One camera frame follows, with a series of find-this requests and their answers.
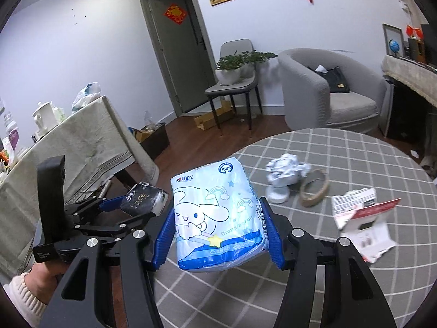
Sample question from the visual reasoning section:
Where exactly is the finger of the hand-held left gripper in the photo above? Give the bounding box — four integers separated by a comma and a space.
74, 211, 159, 242
64, 195, 128, 217

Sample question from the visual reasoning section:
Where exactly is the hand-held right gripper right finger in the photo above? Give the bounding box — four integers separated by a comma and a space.
259, 196, 398, 328

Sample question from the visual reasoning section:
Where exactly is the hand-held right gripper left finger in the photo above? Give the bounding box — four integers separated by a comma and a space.
39, 208, 176, 328

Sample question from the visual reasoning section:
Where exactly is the black tissue pack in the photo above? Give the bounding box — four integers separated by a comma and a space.
119, 182, 170, 217

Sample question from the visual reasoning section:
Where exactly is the blue cartoon tissue pack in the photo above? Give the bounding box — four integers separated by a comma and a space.
171, 157, 270, 272

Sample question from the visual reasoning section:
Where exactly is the person's left hand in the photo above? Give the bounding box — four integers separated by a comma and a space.
21, 267, 64, 306

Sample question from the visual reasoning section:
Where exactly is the dark wooden table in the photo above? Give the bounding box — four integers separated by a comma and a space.
114, 167, 137, 192

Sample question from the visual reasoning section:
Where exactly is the white round plastic lid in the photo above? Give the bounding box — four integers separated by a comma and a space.
266, 185, 291, 204

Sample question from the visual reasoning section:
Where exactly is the beige patterned tablecloth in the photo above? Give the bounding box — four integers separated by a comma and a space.
0, 96, 159, 277

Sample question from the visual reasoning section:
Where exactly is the grey checked tablecloth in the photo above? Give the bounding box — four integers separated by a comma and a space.
152, 128, 437, 328

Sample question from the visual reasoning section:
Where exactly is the clear jar purple label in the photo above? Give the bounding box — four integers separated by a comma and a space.
3, 111, 22, 153

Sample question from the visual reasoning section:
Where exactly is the crumpled white paper ball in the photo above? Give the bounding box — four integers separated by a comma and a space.
265, 154, 312, 187

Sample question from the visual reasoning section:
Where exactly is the brown tape roll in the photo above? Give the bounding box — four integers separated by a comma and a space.
300, 168, 330, 207

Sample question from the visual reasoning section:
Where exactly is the dark storage box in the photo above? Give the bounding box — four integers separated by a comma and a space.
128, 121, 170, 159

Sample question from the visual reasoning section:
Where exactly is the white lidded jar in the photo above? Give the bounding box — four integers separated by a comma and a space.
32, 101, 57, 134

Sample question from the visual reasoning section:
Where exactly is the red and white packaging card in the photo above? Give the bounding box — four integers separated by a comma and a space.
331, 188, 403, 263

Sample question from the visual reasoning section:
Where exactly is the white plastic bag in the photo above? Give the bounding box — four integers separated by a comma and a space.
71, 82, 102, 112

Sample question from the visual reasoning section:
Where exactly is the flat cardboard box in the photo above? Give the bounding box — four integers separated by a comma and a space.
194, 104, 235, 131

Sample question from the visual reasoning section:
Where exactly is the grey armchair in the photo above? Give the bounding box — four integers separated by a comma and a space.
277, 48, 388, 134

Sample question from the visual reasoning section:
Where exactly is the grey-green door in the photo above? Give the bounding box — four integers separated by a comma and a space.
138, 0, 219, 117

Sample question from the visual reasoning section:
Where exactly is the potted plant white pot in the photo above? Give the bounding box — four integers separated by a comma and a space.
239, 51, 278, 77
216, 53, 244, 86

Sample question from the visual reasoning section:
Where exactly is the black bag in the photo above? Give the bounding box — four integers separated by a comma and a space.
307, 66, 350, 93

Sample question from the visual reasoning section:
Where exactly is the grey dining chair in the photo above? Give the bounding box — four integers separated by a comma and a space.
205, 40, 263, 135

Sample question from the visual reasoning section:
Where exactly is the red diamond door decoration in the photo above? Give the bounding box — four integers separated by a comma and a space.
164, 4, 188, 24

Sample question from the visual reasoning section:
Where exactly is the beige fringed desk cloth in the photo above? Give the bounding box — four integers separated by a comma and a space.
382, 55, 437, 110

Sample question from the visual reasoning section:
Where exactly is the dark wooden box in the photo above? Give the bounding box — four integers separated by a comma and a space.
408, 37, 426, 63

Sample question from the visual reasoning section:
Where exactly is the black monitor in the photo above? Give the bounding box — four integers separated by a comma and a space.
421, 24, 432, 65

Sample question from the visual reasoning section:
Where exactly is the grey picture frame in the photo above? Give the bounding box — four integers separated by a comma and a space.
382, 23, 403, 57

